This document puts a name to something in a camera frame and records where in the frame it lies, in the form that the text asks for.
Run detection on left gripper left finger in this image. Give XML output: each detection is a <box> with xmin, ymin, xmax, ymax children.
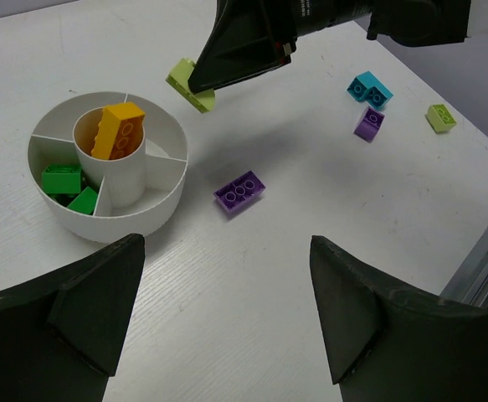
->
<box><xmin>0</xmin><ymin>234</ymin><xmax>145</xmax><ymax>401</ymax></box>

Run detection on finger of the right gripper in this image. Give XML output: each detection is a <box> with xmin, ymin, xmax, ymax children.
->
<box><xmin>188</xmin><ymin>0</ymin><xmax>297</xmax><ymax>94</ymax></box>

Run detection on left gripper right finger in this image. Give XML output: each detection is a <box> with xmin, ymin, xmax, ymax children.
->
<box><xmin>310</xmin><ymin>235</ymin><xmax>488</xmax><ymax>401</ymax></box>

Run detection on pale lime lego brick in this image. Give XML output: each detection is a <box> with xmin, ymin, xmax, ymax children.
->
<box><xmin>165</xmin><ymin>57</ymin><xmax>217</xmax><ymax>115</ymax></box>

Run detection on cyan lego brick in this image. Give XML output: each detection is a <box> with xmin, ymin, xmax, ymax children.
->
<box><xmin>347</xmin><ymin>71</ymin><xmax>393</xmax><ymax>111</ymax></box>

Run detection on dark green 2x2 lego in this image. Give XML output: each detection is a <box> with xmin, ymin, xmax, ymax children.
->
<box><xmin>67</xmin><ymin>187</ymin><xmax>98</xmax><ymax>215</ymax></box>

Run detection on purple curved lego brick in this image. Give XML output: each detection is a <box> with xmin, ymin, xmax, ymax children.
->
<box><xmin>353</xmin><ymin>106</ymin><xmax>385</xmax><ymax>143</ymax></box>

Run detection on purple 2x4 lego brick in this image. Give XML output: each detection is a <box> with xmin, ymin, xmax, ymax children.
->
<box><xmin>213</xmin><ymin>171</ymin><xmax>266</xmax><ymax>214</ymax></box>

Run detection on orange 2x4 lego brick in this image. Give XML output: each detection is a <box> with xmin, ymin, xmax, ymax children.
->
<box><xmin>90</xmin><ymin>102</ymin><xmax>146</xmax><ymax>160</ymax></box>

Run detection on green curved lego brick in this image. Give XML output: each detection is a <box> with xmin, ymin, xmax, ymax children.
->
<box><xmin>41</xmin><ymin>164</ymin><xmax>82</xmax><ymax>195</ymax></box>

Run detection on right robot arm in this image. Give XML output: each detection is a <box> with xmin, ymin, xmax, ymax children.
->
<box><xmin>188</xmin><ymin>0</ymin><xmax>470</xmax><ymax>93</ymax></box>

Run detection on white round divided container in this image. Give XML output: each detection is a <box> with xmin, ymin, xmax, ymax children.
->
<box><xmin>27</xmin><ymin>92</ymin><xmax>188</xmax><ymax>243</ymax></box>

